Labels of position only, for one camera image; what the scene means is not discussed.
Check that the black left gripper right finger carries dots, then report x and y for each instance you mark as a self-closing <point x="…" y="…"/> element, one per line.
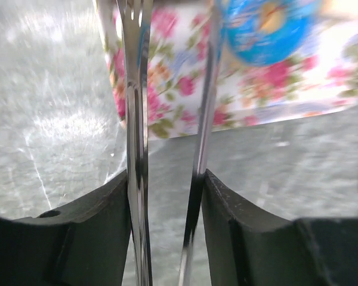
<point x="247" y="245"/>

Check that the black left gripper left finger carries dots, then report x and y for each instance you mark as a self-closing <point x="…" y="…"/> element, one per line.
<point x="83" y="242"/>

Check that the blue frosted toy donut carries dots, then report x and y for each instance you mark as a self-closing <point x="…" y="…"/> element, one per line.
<point x="262" y="33"/>

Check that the metal serving tongs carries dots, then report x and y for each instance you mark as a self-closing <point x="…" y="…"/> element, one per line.
<point x="136" y="20"/>

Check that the floral serving tray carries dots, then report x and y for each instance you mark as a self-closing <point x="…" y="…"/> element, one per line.
<point x="320" y="78"/>

